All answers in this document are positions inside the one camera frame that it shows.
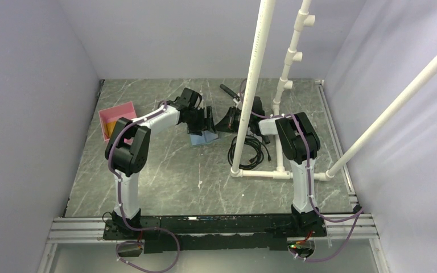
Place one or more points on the black foam tube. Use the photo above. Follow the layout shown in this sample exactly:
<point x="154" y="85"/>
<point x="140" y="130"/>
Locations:
<point x="235" y="96"/>

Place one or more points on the white PVC pipe frame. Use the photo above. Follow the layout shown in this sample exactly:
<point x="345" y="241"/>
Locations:
<point x="305" y="19"/>

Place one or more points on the stack of credit cards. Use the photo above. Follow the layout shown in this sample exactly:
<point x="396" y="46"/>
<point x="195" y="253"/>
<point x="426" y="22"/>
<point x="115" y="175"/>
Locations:
<point x="109" y="127"/>

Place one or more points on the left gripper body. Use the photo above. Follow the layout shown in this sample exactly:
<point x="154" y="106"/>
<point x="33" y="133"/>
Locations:
<point x="197" y="122"/>

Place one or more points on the green card holder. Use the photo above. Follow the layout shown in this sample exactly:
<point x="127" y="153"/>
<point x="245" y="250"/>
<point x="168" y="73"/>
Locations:
<point x="206" y="137"/>

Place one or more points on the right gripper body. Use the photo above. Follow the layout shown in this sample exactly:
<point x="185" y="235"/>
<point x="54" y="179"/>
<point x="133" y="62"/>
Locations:
<point x="251" y="119"/>

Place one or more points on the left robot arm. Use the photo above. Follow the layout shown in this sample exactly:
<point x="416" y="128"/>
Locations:
<point x="128" y="148"/>

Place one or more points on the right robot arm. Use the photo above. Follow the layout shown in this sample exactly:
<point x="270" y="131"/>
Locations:
<point x="300" y="145"/>

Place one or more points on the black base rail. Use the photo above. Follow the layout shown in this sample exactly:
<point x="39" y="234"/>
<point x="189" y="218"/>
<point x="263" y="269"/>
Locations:
<point x="216" y="232"/>

